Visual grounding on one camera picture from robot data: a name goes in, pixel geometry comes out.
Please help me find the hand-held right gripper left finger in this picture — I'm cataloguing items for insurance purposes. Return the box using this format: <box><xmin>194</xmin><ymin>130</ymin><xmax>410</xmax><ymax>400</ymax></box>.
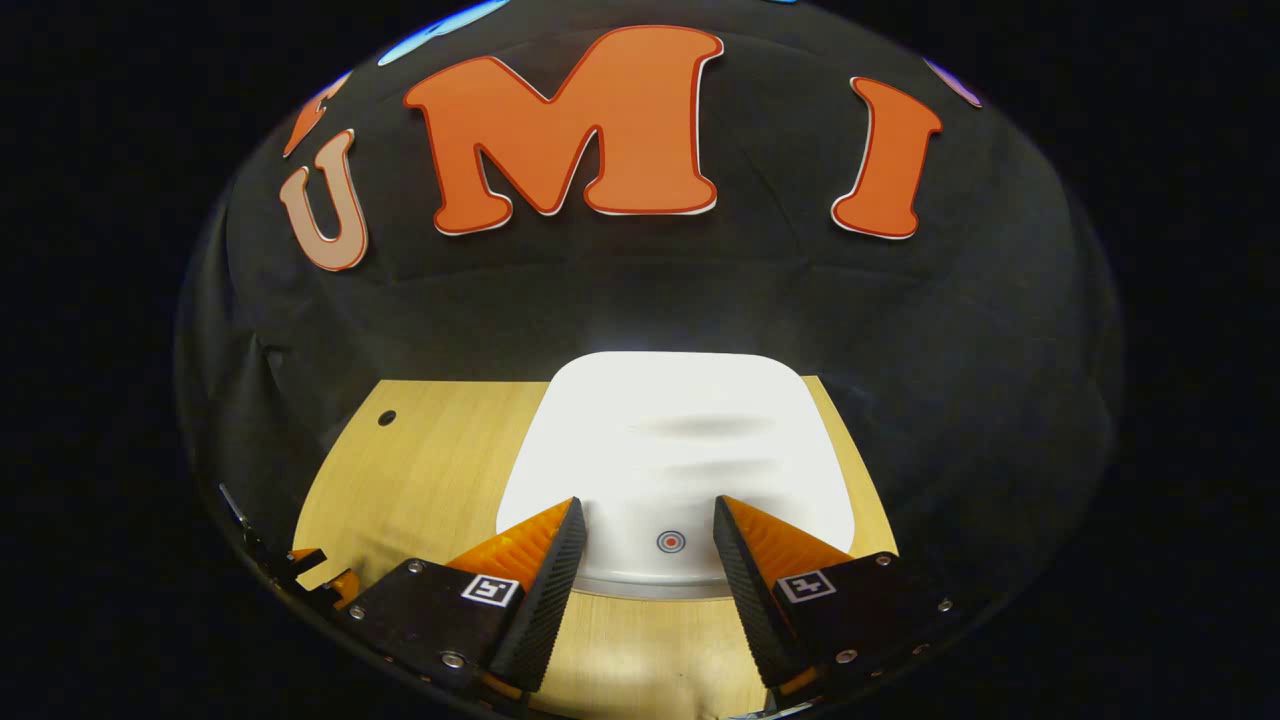
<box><xmin>345</xmin><ymin>496</ymin><xmax>589</xmax><ymax>696</ymax></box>

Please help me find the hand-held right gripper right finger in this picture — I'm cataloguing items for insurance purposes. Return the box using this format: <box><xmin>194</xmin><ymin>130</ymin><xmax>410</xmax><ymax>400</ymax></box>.
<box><xmin>712</xmin><ymin>494</ymin><xmax>956</xmax><ymax>691</ymax></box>

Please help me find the white desktop garbage bin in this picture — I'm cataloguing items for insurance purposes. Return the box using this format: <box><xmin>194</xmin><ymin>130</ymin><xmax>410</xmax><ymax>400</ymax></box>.
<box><xmin>495</xmin><ymin>350</ymin><xmax>858</xmax><ymax>601</ymax></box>

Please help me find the wooden desktop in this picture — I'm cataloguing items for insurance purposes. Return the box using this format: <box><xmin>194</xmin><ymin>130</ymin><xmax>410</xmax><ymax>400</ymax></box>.
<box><xmin>292</xmin><ymin>375</ymin><xmax>901</xmax><ymax>720</ymax></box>

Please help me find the black backdrop cloth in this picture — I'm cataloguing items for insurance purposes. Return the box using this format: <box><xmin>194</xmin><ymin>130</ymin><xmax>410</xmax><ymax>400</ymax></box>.
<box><xmin>175</xmin><ymin>0</ymin><xmax>1121</xmax><ymax>621</ymax></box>

